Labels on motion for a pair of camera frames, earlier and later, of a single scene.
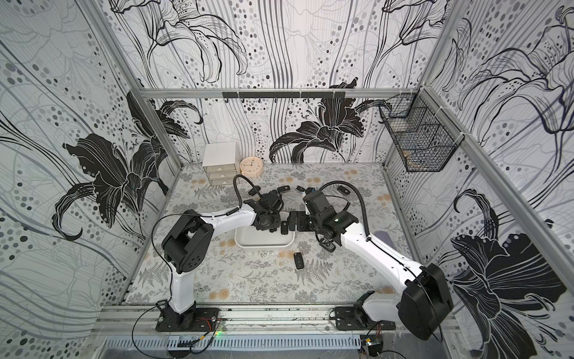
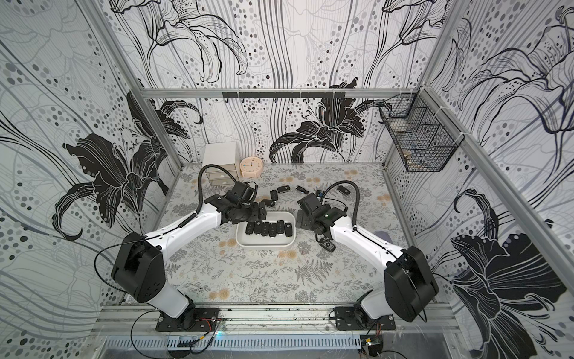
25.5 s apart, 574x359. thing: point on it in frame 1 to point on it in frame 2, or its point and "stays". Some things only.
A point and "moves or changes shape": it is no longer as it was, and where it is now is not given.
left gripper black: (276, 221) to (254, 215)
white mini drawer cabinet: (221, 163) stays
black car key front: (299, 260) moves or changes shape
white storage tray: (252, 237) stays
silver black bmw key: (328, 245) stays
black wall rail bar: (284, 94) stays
